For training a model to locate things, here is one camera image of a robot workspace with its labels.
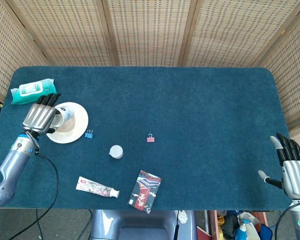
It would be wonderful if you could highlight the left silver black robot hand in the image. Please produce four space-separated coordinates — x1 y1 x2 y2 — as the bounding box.
22 92 62 136

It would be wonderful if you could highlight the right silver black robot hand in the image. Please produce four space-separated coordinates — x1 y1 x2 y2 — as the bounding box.
257 132 300 200

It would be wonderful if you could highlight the white paper cup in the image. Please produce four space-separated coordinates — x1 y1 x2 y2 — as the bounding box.
51 106 75 128

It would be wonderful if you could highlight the beige bowl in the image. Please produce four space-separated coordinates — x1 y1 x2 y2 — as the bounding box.
53 113 77 134

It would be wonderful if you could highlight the white round plate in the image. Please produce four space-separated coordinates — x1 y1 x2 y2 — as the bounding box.
45 101 89 145

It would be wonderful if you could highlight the green wet wipes pack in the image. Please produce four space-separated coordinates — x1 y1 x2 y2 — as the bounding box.
10 78 58 105

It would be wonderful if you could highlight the blue fabric pouch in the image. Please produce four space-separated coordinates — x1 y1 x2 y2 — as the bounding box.
260 224 274 240

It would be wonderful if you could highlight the blue white spray bottle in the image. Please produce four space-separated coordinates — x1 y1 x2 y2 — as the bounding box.
234 219 250 240

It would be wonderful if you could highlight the floral toothpaste tube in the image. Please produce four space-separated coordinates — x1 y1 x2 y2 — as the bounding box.
75 176 120 199

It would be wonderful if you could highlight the dark blue felt table mat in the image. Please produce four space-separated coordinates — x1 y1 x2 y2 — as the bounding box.
0 66 300 211

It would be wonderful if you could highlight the black red printed packet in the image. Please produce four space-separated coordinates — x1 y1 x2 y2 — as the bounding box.
127 170 163 215

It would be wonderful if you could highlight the grey-blue robot torso base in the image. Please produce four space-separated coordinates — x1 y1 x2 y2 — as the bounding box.
89 209 198 240

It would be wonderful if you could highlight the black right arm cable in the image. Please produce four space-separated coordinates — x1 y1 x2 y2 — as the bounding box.
274 199 300 240

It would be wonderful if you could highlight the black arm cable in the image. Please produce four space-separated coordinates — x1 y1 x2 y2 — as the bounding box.
274 199 300 240
8 151 60 240

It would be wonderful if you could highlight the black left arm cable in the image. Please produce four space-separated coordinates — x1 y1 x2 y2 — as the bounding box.
8 151 60 240

